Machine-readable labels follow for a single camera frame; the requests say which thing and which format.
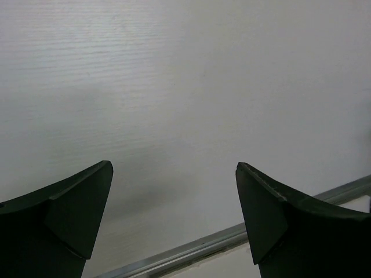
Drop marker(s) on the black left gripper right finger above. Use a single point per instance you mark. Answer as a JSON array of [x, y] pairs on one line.
[[292, 234]]

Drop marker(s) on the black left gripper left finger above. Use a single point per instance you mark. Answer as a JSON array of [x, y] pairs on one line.
[[51, 232]]

